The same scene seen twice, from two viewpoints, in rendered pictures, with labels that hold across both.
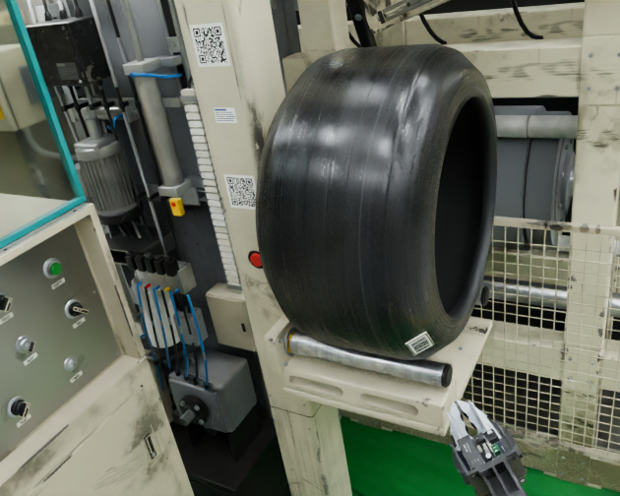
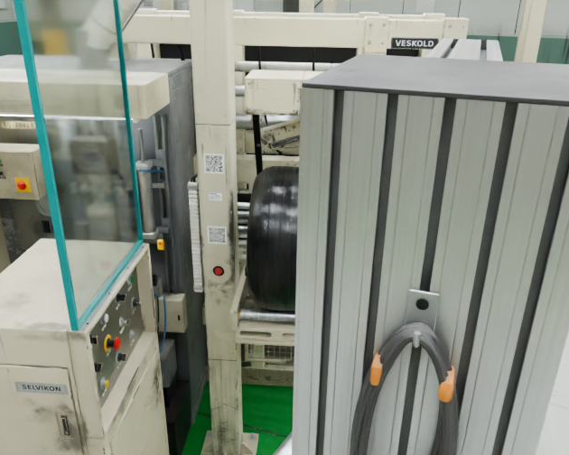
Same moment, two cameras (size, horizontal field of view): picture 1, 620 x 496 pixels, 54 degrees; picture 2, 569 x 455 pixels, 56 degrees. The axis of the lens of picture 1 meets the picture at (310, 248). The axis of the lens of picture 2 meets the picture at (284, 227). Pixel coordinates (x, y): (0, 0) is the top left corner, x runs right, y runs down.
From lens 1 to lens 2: 1.12 m
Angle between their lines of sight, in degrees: 26
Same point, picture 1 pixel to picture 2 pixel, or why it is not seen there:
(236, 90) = (225, 185)
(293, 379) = (240, 334)
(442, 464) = (277, 396)
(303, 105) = (272, 195)
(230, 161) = (213, 219)
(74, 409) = (135, 360)
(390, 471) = (248, 406)
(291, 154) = (271, 218)
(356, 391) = (279, 332)
